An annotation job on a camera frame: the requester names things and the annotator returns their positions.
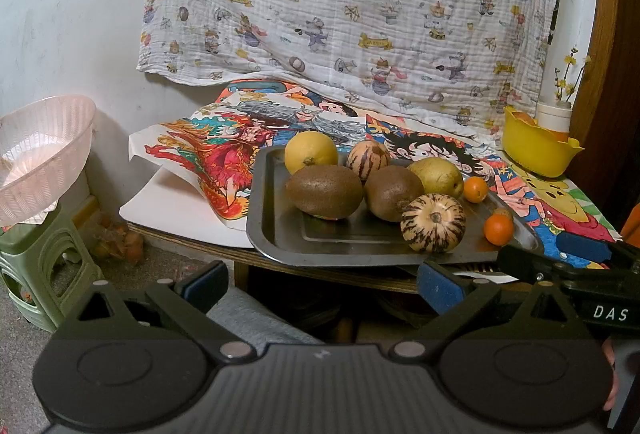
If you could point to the white printed blanket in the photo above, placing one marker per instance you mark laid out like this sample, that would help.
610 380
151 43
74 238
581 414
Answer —
350 13

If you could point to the grey metal tray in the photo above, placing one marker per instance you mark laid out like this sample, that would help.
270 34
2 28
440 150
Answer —
350 239

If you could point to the wooden table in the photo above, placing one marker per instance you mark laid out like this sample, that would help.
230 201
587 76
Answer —
200 249

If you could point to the brown wooden board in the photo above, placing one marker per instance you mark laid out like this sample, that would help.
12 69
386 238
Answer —
615 63

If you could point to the cartoon boy poster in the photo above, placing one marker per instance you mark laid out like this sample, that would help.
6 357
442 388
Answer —
330 106

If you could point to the person's grey trouser leg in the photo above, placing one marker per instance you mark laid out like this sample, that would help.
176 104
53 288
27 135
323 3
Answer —
260 319

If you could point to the large brown kiwi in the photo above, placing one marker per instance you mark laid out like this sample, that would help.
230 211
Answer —
324 191

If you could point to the Winnie the Pooh cloth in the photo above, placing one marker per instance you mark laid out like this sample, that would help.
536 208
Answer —
560 199

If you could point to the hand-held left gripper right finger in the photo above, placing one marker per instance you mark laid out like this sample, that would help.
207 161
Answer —
440 290

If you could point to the pink plastic basket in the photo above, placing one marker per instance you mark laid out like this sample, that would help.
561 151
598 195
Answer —
45 153

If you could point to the yellow green pear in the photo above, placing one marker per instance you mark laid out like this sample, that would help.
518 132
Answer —
437 176

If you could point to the yellow plastic bowl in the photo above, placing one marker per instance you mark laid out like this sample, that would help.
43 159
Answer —
540 153

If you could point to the striped pepino melon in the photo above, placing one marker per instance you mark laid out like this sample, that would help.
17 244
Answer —
369 158
433 223

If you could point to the person's right hand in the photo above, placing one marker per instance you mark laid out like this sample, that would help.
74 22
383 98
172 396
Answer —
611 374

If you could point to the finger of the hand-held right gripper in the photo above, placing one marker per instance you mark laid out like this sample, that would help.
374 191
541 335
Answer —
530 264
582 244

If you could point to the small orange kumquat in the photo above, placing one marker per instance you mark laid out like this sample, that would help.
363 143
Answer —
498 229
475 189

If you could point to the orange in yellow bowl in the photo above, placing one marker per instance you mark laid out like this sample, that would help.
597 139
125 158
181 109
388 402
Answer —
522 116

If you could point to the green plastic stool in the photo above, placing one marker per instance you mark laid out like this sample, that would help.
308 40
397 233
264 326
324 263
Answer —
40 274

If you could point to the yellow lemon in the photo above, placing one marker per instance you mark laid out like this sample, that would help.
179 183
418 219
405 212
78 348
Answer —
311 152

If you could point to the black-haired manga character poster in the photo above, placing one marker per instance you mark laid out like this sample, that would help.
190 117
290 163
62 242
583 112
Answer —
425 143

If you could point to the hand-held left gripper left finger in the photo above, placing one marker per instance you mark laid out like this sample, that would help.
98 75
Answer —
205 283

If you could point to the white and orange cup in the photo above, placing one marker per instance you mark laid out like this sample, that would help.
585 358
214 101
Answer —
552 116

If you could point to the bag of onions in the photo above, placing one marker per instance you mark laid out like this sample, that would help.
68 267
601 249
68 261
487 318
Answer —
120 241

